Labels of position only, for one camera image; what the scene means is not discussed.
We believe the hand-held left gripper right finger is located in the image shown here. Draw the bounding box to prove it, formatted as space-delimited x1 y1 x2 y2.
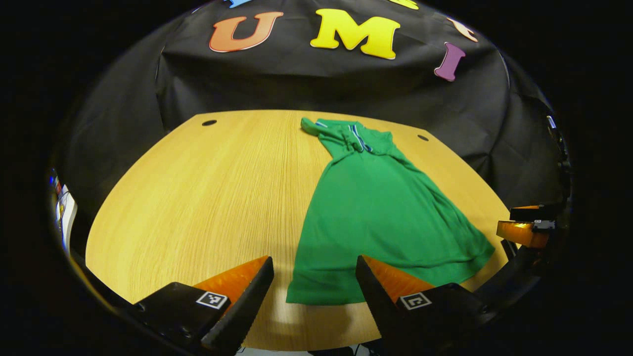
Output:
355 255 488 356

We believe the black backdrop cloth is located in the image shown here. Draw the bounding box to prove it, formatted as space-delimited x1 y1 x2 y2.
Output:
54 0 569 238

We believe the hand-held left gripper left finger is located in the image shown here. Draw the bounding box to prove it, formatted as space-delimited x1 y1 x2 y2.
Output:
134 256 275 354

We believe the green T-shirt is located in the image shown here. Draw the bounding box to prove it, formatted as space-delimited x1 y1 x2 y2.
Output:
286 117 496 306

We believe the grey metal stand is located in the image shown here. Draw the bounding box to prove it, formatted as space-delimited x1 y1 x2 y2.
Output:
546 115 570 170

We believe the white side table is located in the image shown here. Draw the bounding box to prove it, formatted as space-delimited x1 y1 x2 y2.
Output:
57 184 79 250

